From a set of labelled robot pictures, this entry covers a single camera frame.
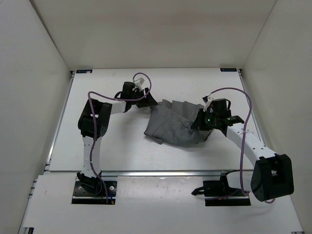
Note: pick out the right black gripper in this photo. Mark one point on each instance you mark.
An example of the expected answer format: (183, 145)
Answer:
(198, 124)

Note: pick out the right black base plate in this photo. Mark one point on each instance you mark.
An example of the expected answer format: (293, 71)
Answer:
(219, 194)

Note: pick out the grey pleated skirt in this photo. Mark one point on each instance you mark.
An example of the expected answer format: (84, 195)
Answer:
(170, 123)

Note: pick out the blue corner label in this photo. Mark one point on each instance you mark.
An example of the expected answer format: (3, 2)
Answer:
(84, 71)
(228, 69)

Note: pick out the aluminium front rail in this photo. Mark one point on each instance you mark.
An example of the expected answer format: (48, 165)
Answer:
(163, 173)

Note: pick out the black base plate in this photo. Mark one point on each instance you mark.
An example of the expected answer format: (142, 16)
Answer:
(98, 196)
(219, 194)

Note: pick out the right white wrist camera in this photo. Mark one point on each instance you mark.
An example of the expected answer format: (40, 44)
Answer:
(207, 100)

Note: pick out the right blue corner label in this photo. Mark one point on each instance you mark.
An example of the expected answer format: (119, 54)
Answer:
(228, 69)

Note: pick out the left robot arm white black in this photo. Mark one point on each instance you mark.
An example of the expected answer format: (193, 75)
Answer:
(93, 125)

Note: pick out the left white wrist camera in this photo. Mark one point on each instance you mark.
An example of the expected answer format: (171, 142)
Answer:
(139, 82)

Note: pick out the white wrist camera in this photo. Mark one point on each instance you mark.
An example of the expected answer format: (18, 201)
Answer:
(207, 100)
(139, 82)

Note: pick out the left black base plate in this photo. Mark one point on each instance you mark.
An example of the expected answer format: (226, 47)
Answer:
(98, 196)

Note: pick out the left blue corner label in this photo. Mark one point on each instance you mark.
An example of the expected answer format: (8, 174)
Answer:
(84, 71)

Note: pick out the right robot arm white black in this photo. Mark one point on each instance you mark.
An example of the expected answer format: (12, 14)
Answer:
(272, 175)

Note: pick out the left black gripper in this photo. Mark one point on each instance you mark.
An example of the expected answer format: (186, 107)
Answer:
(149, 101)

